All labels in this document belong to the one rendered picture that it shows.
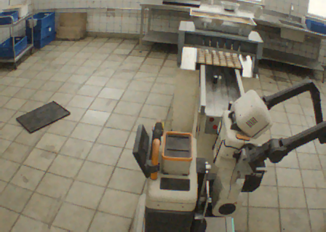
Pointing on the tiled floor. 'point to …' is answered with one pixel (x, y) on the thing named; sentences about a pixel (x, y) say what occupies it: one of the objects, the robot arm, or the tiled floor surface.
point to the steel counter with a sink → (285, 27)
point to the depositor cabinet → (183, 70)
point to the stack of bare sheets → (42, 116)
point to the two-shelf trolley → (14, 37)
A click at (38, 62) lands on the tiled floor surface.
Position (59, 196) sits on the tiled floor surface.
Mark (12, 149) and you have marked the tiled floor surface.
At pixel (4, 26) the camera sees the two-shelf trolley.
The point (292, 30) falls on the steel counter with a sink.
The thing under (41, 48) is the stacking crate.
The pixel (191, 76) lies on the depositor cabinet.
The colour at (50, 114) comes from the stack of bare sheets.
